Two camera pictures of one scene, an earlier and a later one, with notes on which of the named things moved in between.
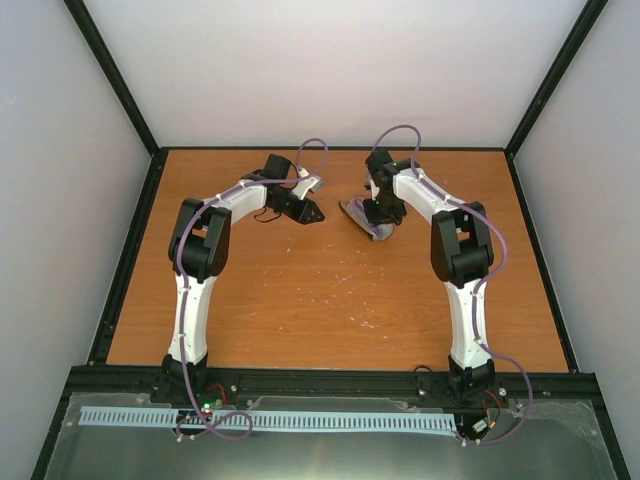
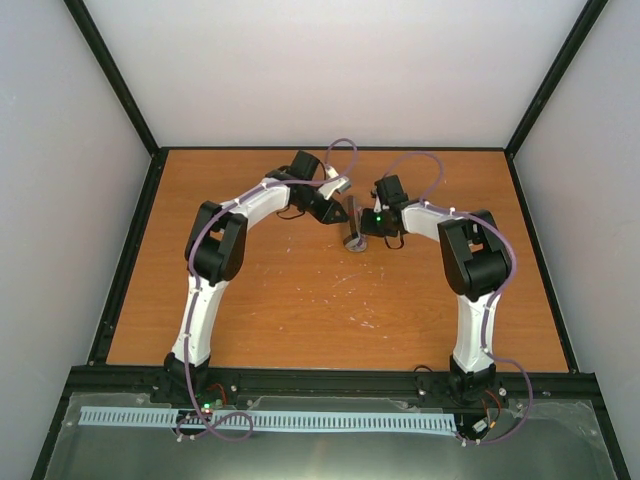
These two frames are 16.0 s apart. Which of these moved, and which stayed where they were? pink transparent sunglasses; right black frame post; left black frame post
Moved: pink transparent sunglasses
Stayed: right black frame post; left black frame post
